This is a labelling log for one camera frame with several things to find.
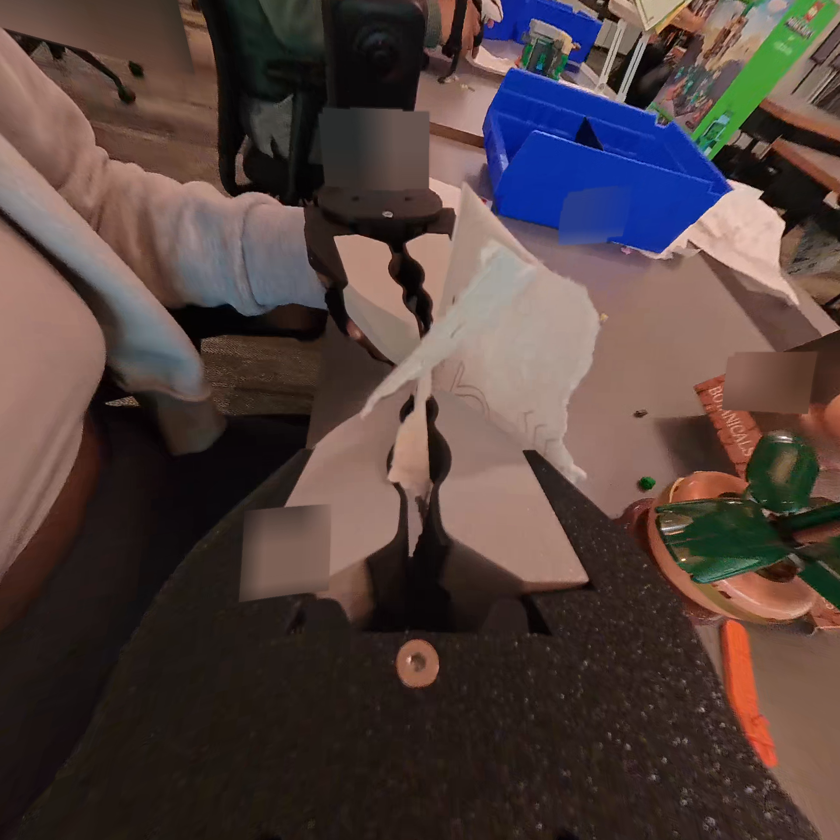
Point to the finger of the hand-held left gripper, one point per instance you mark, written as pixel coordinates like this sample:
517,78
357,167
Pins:
371,269
436,262

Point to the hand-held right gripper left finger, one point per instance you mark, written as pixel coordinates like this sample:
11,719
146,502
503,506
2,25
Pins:
341,472

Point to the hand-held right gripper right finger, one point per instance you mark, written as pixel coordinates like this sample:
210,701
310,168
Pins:
505,512

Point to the white paper bag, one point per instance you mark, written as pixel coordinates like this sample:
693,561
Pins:
512,328

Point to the person's left forearm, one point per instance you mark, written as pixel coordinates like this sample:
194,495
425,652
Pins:
197,243

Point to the grey desk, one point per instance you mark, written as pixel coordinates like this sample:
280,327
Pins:
656,341

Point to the person's left hand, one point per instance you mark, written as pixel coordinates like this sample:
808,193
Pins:
295,318

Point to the blue plastic bin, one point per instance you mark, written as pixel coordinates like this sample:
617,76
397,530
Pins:
525,170
505,19

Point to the green toy brick model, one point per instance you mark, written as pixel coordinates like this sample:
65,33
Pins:
544,56

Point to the toy brick potted plant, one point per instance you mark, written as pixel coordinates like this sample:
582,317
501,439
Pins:
709,544

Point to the dark toy set box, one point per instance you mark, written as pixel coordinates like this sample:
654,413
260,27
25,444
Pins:
732,436

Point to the black chair base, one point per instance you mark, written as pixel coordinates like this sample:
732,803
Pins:
127,95

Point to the person's legs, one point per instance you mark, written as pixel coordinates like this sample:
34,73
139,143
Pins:
131,656

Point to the orange brick separator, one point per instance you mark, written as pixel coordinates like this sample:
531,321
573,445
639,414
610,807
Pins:
745,695

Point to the crumpled white paper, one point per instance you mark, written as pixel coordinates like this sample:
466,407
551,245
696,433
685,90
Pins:
741,229

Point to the person's torso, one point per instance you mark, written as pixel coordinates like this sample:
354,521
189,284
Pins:
39,361

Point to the green toy set box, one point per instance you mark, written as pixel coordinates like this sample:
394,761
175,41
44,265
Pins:
754,72

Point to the brown wooden table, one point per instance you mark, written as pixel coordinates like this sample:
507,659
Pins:
807,157

